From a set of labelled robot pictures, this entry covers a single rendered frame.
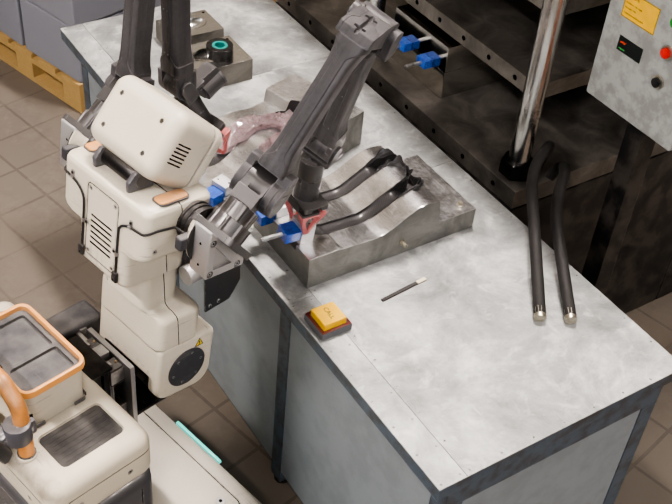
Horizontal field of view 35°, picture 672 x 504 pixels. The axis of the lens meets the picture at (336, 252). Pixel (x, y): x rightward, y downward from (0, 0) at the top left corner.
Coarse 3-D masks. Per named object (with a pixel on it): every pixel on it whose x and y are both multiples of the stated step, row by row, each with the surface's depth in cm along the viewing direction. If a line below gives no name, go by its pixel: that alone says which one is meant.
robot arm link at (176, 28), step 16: (176, 0) 224; (176, 16) 226; (176, 32) 229; (176, 48) 232; (160, 64) 237; (176, 64) 234; (192, 64) 237; (160, 80) 240; (176, 80) 235; (192, 80) 239; (176, 96) 239
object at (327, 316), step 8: (328, 304) 245; (312, 312) 244; (320, 312) 243; (328, 312) 244; (336, 312) 244; (320, 320) 241; (328, 320) 242; (336, 320) 242; (344, 320) 243; (328, 328) 242
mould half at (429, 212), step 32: (352, 160) 274; (416, 160) 286; (352, 192) 269; (384, 192) 265; (416, 192) 263; (448, 192) 277; (256, 224) 268; (384, 224) 260; (416, 224) 263; (448, 224) 270; (288, 256) 258; (320, 256) 250; (352, 256) 256; (384, 256) 264
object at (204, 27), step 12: (192, 12) 337; (204, 12) 338; (156, 24) 331; (192, 24) 334; (204, 24) 333; (216, 24) 332; (156, 36) 335; (192, 36) 326; (204, 36) 329; (216, 36) 331
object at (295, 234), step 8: (296, 216) 252; (280, 224) 250; (288, 224) 251; (296, 224) 251; (280, 232) 250; (288, 232) 249; (296, 232) 249; (312, 232) 252; (264, 240) 247; (288, 240) 249; (296, 240) 251; (304, 240) 252; (312, 240) 254
